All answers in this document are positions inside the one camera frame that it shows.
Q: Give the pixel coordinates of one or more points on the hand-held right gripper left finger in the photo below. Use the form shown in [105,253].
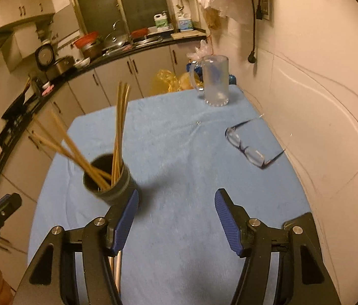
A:
[125,222]

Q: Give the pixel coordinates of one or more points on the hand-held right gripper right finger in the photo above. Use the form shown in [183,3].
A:
[226,222]

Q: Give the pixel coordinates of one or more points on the grey perforated chopstick holder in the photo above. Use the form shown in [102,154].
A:
[118,188]

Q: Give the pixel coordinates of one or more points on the wooden chopstick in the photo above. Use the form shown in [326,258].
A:
[117,270]

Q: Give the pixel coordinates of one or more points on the bunch of wooden chopsticks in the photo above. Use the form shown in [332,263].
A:
[118,133]

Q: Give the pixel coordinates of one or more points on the purple framed eyeglasses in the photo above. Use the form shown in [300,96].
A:
[255,157]

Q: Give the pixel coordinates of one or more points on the black flat object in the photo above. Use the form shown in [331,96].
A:
[302,218]

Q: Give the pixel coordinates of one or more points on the blue table cloth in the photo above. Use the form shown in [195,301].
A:
[182,152]

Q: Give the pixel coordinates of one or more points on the black wok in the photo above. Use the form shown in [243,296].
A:
[15,108]

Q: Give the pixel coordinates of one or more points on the pink object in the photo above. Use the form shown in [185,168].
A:
[47,90]

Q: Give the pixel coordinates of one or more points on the clear glass mug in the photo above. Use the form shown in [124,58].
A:
[215,79]

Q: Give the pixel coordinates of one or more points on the yellow plastic bag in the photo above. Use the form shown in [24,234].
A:
[163,82]

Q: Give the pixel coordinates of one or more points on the metal container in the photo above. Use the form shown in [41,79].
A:
[60,66]

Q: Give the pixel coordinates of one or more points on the black rice cooker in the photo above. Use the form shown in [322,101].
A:
[44,57]

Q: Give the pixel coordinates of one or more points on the black kitchen countertop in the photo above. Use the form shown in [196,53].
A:
[80,71]

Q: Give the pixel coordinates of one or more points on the white bowl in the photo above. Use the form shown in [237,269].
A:
[82,63]

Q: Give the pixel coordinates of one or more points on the range hood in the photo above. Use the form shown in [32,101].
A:
[23,41]

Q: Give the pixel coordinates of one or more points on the pale plastic bag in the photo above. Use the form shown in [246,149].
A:
[202,50]

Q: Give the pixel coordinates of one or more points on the glass wok lid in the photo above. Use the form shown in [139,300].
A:
[115,39]

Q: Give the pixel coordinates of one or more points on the red plastic basin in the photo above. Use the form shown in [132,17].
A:
[85,39]

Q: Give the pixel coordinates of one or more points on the metal sink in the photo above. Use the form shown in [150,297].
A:
[149,39]

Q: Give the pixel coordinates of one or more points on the red bowl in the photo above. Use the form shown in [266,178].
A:
[139,32]

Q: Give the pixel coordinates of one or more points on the wooden cutting board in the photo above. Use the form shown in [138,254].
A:
[187,35]

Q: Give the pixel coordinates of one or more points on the white jug blue label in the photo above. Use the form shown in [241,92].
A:
[185,23]

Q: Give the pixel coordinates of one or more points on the white jug green label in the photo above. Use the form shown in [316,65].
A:
[161,22]

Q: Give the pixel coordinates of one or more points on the kitchen window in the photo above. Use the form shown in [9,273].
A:
[141,0]

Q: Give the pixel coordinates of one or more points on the wall socket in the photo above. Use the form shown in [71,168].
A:
[265,6]

